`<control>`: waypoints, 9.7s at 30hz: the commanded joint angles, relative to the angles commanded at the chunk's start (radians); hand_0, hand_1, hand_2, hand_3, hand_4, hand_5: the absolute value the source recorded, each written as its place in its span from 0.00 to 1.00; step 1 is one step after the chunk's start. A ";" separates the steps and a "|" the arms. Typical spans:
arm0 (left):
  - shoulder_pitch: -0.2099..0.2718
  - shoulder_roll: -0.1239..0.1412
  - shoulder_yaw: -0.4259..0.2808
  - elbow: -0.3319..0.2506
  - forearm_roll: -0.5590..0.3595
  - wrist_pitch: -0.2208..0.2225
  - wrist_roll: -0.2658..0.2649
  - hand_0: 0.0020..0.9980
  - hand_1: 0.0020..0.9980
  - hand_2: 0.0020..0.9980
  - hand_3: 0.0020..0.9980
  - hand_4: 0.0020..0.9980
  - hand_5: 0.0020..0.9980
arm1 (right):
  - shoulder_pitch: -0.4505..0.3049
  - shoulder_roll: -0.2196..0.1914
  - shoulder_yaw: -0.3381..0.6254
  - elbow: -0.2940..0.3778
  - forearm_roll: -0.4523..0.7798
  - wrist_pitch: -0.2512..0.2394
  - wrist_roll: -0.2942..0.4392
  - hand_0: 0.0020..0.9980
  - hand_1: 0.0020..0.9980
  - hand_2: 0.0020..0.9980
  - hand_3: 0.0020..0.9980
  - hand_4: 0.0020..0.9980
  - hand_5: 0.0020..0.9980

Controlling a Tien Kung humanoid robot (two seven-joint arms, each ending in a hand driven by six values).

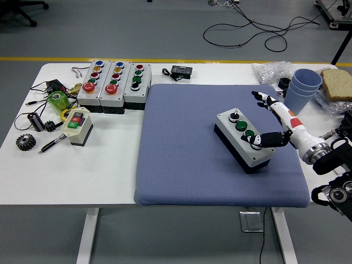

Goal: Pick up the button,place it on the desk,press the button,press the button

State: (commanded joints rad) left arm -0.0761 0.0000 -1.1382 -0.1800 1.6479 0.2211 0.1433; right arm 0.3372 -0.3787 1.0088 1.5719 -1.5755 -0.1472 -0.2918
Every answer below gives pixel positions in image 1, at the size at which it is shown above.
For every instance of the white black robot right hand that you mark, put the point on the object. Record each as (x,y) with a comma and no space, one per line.
(294,125)

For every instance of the grey four-button control box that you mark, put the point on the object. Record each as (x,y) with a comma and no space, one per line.
(134,94)
(228,127)

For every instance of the grey five-button control box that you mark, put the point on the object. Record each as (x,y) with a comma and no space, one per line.
(88,96)
(110,98)

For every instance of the blue plastic cup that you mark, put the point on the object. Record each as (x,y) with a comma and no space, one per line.
(299,89)
(299,103)
(306,78)

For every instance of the small red black connector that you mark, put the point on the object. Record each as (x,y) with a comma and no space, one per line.
(281,93)

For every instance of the clear plastic bag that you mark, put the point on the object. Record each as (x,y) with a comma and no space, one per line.
(334,107)

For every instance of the black device block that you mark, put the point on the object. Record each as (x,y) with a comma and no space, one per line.
(347,118)

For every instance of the clear bubble wrap bag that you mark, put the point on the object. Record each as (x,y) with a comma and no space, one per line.
(270,71)

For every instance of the bread slice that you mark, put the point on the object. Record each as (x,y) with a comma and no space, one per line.
(336,83)

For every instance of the silver floor outlet box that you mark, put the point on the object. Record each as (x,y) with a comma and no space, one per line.
(250,222)

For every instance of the blue-grey quilted mat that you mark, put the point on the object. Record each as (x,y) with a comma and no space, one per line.
(187,143)

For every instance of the white table leg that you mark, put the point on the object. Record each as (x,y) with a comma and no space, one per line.
(284,236)
(86,236)

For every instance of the black digital meter module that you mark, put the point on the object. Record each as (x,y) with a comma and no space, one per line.
(181,71)

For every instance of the brass fitting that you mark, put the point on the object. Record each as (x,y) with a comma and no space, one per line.
(74,89)

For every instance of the green tape roll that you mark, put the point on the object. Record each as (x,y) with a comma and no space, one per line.
(59,103)

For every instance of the black power adapter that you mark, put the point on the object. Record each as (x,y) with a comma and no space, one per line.
(55,85)

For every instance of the black pen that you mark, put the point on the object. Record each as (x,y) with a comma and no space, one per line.
(52,143)

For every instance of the small black gear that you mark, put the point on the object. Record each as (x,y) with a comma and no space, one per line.
(50,126)

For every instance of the black cylindrical capacitor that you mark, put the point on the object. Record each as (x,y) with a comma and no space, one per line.
(35,122)

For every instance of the large steel gear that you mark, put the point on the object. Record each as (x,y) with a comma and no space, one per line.
(22,144)

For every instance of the black office chair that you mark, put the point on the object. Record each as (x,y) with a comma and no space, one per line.
(16,8)

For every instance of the aluminium frame cart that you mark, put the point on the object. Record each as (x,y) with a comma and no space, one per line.
(336,13)

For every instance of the cream red-green switch box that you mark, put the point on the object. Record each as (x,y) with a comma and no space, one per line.
(78,130)

